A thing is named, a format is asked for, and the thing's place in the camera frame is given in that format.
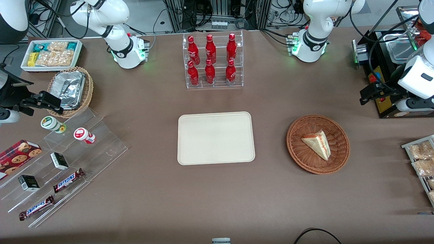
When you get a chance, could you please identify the aluminium frame rack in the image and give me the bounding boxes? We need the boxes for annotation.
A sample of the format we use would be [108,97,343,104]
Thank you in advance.
[163,0,272,34]

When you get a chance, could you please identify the red lid yogurt cup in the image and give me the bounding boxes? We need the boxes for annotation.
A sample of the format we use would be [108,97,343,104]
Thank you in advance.
[74,127,96,144]

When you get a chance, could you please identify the clear acrylic step display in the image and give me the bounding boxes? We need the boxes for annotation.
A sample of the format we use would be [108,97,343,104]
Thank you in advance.
[0,107,129,228]

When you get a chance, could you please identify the light wicker basket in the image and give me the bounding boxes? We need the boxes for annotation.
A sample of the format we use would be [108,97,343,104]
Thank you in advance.
[47,66,94,118]

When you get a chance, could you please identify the black yellow food warmer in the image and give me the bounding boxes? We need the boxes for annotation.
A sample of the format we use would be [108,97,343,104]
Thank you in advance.
[352,5,434,119]

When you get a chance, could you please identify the green lid yogurt cup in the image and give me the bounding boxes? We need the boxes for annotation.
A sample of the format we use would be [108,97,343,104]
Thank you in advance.
[41,116,67,134]

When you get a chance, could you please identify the beige rectangular serving tray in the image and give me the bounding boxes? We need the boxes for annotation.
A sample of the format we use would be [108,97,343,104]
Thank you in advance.
[177,111,256,166]

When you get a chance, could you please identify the white rectangular snack bin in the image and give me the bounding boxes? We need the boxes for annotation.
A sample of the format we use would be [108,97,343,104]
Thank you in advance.
[20,39,83,73]

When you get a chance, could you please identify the triangular sandwich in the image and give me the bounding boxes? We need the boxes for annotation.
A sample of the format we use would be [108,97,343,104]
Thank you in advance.
[301,130,331,161]

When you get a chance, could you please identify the small black carton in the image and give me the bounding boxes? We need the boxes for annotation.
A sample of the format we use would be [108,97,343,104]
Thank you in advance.
[18,175,40,192]
[50,152,69,170]

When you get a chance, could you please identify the round brown wicker basket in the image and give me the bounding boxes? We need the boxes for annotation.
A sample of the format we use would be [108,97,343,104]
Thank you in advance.
[287,115,350,175]

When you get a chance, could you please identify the aluminium foil container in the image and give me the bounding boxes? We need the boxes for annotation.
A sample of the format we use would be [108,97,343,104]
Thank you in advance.
[54,71,86,110]

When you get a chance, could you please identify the red tartan cookie box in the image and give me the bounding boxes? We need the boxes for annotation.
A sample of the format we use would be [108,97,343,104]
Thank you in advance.
[0,139,43,181]

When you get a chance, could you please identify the clear cracker bag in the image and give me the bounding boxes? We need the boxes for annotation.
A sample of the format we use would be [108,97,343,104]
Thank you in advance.
[47,41,68,52]
[36,50,74,67]

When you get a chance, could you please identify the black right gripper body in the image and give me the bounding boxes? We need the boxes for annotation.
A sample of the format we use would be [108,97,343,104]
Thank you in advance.
[13,89,34,116]

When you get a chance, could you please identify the Snickers chocolate bar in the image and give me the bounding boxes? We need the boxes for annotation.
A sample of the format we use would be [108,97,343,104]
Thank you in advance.
[19,195,55,221]
[53,168,85,194]

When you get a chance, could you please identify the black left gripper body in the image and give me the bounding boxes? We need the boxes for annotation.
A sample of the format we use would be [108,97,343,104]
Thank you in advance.
[373,83,400,99]

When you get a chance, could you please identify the metal wire rack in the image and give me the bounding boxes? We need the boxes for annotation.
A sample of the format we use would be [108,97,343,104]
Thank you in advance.
[401,135,434,208]

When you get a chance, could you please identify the gray left wrist camera bar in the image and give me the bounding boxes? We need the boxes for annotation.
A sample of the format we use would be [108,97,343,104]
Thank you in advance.
[395,97,434,113]

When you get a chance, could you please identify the red sausage on skewer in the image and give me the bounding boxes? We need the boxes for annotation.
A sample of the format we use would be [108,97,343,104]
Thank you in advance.
[414,29,427,47]

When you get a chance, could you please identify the clear acrylic bottle rack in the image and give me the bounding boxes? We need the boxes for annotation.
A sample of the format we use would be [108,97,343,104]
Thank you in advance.
[182,30,244,89]

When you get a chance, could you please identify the red soda bottle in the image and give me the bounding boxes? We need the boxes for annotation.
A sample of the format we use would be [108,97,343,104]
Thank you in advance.
[188,60,200,86]
[225,59,237,85]
[205,59,216,85]
[188,36,200,65]
[226,33,237,63]
[205,34,217,65]

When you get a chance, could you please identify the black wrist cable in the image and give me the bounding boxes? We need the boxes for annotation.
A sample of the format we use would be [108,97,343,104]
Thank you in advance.
[349,0,422,97]

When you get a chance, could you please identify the steel warmer pan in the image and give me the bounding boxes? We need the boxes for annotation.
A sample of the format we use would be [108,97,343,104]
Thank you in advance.
[385,40,417,65]

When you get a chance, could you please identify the black looped cable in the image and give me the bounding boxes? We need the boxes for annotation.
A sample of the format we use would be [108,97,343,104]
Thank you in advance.
[293,228,343,244]

